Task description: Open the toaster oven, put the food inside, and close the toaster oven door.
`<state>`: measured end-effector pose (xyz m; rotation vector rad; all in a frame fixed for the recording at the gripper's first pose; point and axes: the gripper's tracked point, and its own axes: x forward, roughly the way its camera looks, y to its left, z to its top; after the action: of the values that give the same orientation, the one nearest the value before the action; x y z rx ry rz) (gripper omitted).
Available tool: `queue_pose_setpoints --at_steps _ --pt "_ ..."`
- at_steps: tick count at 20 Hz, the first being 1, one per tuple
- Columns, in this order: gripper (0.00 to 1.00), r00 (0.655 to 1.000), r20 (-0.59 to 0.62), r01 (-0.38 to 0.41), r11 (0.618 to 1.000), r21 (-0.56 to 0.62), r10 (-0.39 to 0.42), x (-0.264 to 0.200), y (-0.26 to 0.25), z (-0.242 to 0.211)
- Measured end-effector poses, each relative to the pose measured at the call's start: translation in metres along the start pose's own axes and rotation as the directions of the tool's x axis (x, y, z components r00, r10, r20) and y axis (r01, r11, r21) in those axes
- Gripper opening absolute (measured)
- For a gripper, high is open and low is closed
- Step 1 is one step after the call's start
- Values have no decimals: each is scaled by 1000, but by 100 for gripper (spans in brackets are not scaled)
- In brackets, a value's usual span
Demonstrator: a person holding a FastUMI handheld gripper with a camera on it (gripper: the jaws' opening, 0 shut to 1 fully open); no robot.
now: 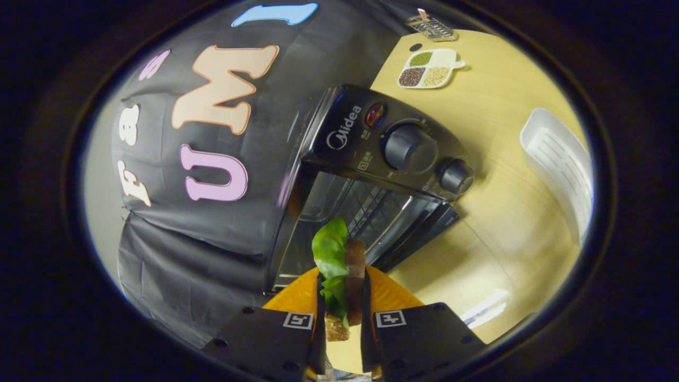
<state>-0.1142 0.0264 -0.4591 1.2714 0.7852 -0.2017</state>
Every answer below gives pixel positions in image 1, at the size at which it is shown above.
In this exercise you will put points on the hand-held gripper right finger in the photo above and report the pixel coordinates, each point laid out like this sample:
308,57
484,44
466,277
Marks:
419,339

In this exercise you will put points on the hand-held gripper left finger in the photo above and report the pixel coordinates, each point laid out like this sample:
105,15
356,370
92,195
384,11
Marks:
265,339

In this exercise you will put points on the lettuce sandwich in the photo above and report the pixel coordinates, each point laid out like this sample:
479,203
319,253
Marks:
331,249

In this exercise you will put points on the black toaster oven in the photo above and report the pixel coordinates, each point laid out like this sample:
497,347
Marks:
350,138

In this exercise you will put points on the black backdrop cloth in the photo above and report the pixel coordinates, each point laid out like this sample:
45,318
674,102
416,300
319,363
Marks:
175,276

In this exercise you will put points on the white rectangular tray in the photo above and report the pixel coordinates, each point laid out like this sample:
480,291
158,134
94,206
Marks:
562,159

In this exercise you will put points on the divided white grain plate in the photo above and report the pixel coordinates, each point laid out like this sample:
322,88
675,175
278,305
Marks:
429,69

